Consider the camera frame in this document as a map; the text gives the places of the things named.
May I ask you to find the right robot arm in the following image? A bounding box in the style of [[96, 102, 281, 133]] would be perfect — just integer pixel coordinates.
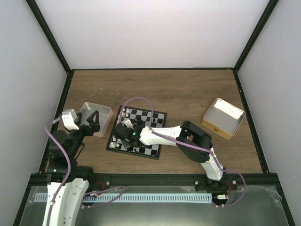
[[113, 120, 226, 190]]

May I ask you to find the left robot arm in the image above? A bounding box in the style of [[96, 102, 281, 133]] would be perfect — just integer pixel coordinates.
[[43, 109, 100, 226]]

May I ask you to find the pink square tin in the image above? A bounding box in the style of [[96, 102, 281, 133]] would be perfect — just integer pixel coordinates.
[[75, 102, 113, 137]]

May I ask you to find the black white chessboard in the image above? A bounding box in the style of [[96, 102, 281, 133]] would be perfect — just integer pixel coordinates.
[[105, 105, 167, 161]]

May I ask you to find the gold square tin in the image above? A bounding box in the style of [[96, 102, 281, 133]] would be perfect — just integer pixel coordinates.
[[202, 98, 246, 139]]

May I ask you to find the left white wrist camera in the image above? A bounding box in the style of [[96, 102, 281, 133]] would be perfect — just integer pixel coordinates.
[[61, 109, 79, 130]]

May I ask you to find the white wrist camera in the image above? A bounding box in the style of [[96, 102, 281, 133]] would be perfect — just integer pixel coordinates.
[[122, 119, 134, 129], [61, 109, 79, 130]]

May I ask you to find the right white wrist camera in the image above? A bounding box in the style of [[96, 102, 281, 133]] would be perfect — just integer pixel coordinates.
[[122, 119, 134, 129]]

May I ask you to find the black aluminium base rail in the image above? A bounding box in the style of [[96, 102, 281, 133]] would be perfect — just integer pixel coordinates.
[[30, 173, 278, 191]]

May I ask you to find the light blue slotted cable duct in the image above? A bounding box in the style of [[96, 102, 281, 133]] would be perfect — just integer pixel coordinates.
[[34, 193, 212, 203]]

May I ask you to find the black frame post left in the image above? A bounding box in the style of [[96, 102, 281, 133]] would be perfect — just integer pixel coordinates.
[[26, 0, 71, 74]]

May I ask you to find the black frame post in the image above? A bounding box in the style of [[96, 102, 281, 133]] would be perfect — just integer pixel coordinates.
[[234, 0, 279, 71], [26, 0, 71, 74]]

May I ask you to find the black frame post right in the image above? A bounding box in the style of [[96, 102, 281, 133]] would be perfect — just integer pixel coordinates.
[[234, 0, 279, 71]]

